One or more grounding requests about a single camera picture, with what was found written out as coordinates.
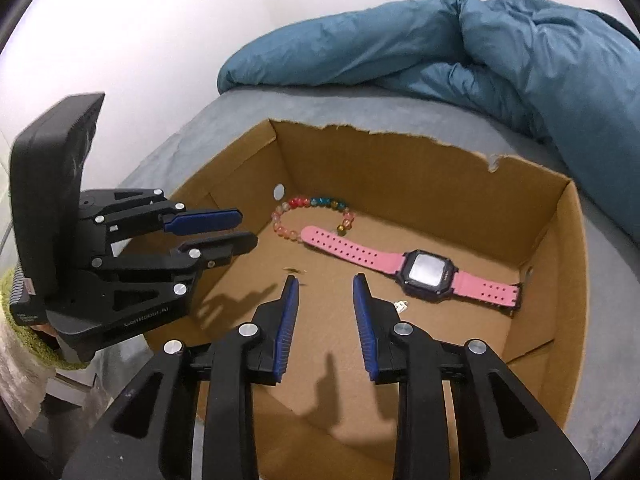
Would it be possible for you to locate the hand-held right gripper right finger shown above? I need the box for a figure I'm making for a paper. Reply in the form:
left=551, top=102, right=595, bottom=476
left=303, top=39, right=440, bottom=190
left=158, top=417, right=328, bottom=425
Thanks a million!
left=352, top=273, right=591, bottom=480

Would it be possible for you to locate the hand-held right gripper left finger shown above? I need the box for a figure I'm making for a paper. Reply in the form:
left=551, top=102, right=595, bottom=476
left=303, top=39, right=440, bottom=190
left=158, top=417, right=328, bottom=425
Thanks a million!
left=60, top=275, right=301, bottom=480

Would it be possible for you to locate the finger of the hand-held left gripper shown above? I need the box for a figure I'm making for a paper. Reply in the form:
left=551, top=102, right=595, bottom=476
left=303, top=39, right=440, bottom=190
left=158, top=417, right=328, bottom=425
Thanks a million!
left=80, top=189, right=243, bottom=238
left=92, top=231, right=259, bottom=321

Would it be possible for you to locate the multicolour bead bracelet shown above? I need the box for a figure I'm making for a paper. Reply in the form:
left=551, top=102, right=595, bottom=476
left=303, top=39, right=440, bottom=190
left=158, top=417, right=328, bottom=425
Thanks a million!
left=271, top=195, right=357, bottom=243

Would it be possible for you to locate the pink strap digital watch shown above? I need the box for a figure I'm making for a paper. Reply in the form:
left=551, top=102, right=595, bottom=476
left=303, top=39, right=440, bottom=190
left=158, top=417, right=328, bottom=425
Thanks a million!
left=300, top=225, right=523, bottom=313

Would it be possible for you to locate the brown cardboard box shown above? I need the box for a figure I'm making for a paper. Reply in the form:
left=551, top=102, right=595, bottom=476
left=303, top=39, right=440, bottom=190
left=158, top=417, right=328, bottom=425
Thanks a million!
left=100, top=118, right=588, bottom=480

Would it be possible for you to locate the green shaggy rug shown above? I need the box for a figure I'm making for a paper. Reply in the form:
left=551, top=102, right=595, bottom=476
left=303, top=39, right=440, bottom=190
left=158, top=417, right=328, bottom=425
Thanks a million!
left=0, top=267, right=96, bottom=373

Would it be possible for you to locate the blue duvet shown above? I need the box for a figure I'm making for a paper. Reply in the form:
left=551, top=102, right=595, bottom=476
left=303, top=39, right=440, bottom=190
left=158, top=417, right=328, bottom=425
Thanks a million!
left=217, top=0, right=640, bottom=248

